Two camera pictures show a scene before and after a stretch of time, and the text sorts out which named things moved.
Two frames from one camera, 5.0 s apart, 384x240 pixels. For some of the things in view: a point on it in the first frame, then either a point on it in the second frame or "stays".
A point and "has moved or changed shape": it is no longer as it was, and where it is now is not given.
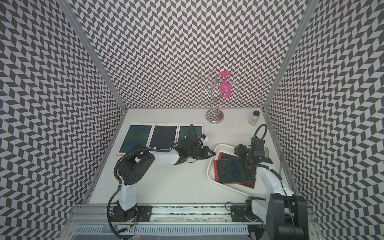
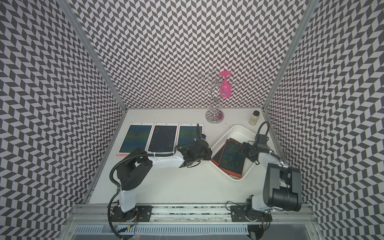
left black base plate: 141,213 stays
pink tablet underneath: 183,129 stays
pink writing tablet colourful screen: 138,132 stays
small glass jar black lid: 254,118 stays
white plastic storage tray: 260,187 → 241,134
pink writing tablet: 163,135 stays
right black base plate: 238,214 stays
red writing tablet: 232,170 has moved or changed shape
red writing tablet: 222,155 → 216,158
